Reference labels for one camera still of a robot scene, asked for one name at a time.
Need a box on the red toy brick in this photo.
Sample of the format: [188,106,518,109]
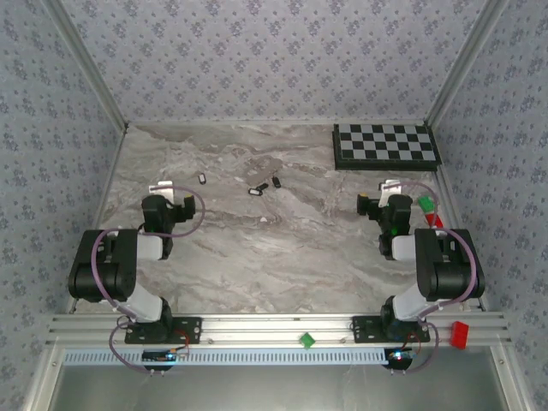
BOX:
[422,211,445,231]
[449,320,470,350]

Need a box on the black grey checkerboard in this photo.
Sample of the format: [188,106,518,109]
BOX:
[332,123,443,172]

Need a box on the small circuit board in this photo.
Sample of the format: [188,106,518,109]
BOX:
[141,348,179,366]
[384,347,415,370]

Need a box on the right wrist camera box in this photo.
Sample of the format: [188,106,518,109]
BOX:
[378,179,403,207]

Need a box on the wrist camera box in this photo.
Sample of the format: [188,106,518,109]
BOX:
[148,181,177,206]
[378,179,403,207]

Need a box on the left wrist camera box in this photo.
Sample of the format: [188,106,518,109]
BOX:
[148,181,177,206]

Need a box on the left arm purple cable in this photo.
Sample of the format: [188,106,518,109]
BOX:
[94,183,206,376]

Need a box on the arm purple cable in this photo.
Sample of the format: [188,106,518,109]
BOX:
[384,182,479,376]
[94,183,206,376]

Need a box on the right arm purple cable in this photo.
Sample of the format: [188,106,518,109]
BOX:
[384,182,479,376]

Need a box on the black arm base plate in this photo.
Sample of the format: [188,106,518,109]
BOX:
[350,315,432,343]
[123,315,203,346]

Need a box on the aluminium mounting rail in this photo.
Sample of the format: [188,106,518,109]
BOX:
[46,313,513,347]

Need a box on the white slotted cable duct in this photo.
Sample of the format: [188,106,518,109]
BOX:
[63,347,391,366]

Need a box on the aluminium frame post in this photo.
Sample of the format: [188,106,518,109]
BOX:
[426,0,511,126]
[42,0,130,132]

